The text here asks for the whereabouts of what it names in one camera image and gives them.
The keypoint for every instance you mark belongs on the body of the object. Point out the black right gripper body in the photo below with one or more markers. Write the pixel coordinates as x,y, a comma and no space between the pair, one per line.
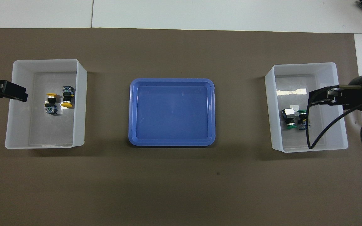
355,97

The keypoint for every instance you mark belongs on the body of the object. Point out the green mushroom push button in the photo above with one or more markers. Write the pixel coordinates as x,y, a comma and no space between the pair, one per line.
289,119
303,121

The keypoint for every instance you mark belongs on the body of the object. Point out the yellow mushroom push button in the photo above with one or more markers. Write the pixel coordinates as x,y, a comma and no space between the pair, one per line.
51,108
67,105

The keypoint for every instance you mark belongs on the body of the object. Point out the translucent white plastic box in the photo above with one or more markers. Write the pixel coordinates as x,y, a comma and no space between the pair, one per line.
294,141
20,125

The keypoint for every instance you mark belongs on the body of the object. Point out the blue plastic tray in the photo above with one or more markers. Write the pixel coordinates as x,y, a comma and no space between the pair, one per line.
168,110

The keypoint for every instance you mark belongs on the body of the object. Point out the brown paper table mat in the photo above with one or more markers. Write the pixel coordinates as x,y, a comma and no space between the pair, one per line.
181,188

